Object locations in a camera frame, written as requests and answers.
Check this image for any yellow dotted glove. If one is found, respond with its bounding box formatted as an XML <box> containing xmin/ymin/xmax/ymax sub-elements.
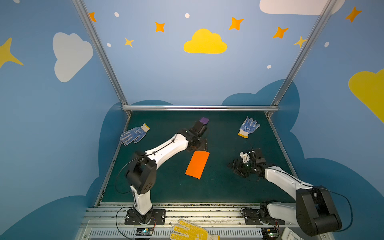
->
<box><xmin>170</xmin><ymin>219</ymin><xmax>221</xmax><ymax>240</ymax></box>

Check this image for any blue dotted glove left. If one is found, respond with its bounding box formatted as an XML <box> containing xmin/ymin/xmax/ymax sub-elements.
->
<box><xmin>120</xmin><ymin>123</ymin><xmax>151</xmax><ymax>146</ymax></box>

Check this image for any orange square paper sheet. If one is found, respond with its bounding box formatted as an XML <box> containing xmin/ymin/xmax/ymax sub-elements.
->
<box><xmin>185</xmin><ymin>151</ymin><xmax>210</xmax><ymax>180</ymax></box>

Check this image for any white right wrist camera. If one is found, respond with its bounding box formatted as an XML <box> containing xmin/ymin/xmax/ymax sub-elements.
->
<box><xmin>240</xmin><ymin>152</ymin><xmax>251</xmax><ymax>164</ymax></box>

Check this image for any blue dotted glove right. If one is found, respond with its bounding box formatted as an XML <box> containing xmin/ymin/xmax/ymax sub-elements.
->
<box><xmin>238</xmin><ymin>117</ymin><xmax>261</xmax><ymax>139</ymax></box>

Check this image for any aluminium frame post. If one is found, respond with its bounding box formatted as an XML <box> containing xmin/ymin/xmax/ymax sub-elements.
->
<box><xmin>267</xmin><ymin>0</ymin><xmax>338</xmax><ymax>119</ymax></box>
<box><xmin>73</xmin><ymin>0</ymin><xmax>128</xmax><ymax>107</ymax></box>

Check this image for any right green circuit board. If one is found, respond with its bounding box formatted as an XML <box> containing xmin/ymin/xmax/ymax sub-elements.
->
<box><xmin>262</xmin><ymin>229</ymin><xmax>279</xmax><ymax>240</ymax></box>

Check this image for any aluminium front rail base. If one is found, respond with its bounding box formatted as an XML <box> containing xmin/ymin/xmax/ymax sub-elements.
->
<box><xmin>76</xmin><ymin>202</ymin><xmax>309</xmax><ymax>240</ymax></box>

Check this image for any left green circuit board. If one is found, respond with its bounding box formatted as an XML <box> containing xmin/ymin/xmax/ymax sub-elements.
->
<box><xmin>135</xmin><ymin>228</ymin><xmax>154</xmax><ymax>236</ymax></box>

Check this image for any right aluminium frame post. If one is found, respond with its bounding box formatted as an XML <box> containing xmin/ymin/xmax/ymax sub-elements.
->
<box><xmin>267</xmin><ymin>0</ymin><xmax>338</xmax><ymax>119</ymax></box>

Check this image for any horizontal aluminium frame rail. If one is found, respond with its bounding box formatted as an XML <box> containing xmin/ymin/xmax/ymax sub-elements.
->
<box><xmin>122</xmin><ymin>105</ymin><xmax>279</xmax><ymax>112</ymax></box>

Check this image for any blue dotted glove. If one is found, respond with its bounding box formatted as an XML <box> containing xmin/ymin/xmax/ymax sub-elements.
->
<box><xmin>120</xmin><ymin>123</ymin><xmax>151</xmax><ymax>146</ymax></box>
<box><xmin>238</xmin><ymin>117</ymin><xmax>261</xmax><ymax>139</ymax></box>

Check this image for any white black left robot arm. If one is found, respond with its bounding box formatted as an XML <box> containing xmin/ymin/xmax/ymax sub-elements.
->
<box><xmin>126</xmin><ymin>118</ymin><xmax>209</xmax><ymax>225</ymax></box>

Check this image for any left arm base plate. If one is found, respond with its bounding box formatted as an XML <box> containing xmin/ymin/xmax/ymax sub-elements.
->
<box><xmin>124</xmin><ymin>209</ymin><xmax>166</xmax><ymax>226</ymax></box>

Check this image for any white object bottom right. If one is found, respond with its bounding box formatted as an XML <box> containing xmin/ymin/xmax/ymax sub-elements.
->
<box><xmin>281</xmin><ymin>228</ymin><xmax>303</xmax><ymax>240</ymax></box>

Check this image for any left aluminium frame post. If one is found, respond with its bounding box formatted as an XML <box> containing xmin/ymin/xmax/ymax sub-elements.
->
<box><xmin>73</xmin><ymin>0</ymin><xmax>128</xmax><ymax>107</ymax></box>

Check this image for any green circuit board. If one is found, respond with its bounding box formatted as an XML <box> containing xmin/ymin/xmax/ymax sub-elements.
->
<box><xmin>135</xmin><ymin>228</ymin><xmax>154</xmax><ymax>236</ymax></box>
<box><xmin>262</xmin><ymin>229</ymin><xmax>279</xmax><ymax>240</ymax></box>

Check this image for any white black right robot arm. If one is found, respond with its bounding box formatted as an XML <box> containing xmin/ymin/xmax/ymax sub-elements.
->
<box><xmin>228</xmin><ymin>149</ymin><xmax>343</xmax><ymax>237</ymax></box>

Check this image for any purple pink toy spatula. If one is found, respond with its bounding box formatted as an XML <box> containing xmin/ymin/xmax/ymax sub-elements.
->
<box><xmin>199</xmin><ymin>117</ymin><xmax>210</xmax><ymax>125</ymax></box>

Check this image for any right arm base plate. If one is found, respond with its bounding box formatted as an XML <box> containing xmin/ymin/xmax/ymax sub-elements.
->
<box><xmin>240</xmin><ymin>208</ymin><xmax>286</xmax><ymax>226</ymax></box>

